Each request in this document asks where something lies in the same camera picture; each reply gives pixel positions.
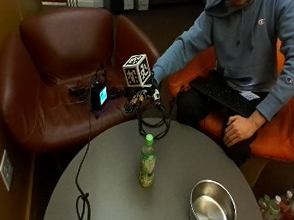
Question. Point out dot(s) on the white marker cube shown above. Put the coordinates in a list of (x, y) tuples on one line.
[(137, 70)]

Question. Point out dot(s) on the white box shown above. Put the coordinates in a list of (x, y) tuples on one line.
[(142, 2)]

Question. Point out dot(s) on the orange armchair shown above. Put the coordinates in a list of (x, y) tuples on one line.
[(282, 131)]

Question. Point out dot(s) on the small black screen device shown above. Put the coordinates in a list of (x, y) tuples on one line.
[(99, 96)]

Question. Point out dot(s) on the white wall outlet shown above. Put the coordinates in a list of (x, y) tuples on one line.
[(6, 170)]

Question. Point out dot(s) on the group of drink bottles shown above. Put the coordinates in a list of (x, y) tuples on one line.
[(283, 205)]

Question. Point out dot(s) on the black keyboard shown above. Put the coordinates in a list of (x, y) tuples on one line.
[(226, 95)]

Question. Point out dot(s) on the brown leather armchair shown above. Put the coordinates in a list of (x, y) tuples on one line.
[(65, 75)]

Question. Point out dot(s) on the the person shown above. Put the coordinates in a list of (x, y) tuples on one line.
[(244, 46)]

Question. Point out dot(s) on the green drink bottle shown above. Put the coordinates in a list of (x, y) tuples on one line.
[(148, 161)]

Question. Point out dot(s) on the steel bowl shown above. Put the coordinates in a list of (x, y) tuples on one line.
[(213, 207)]

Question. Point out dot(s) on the white card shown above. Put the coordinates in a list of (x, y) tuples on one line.
[(249, 95)]

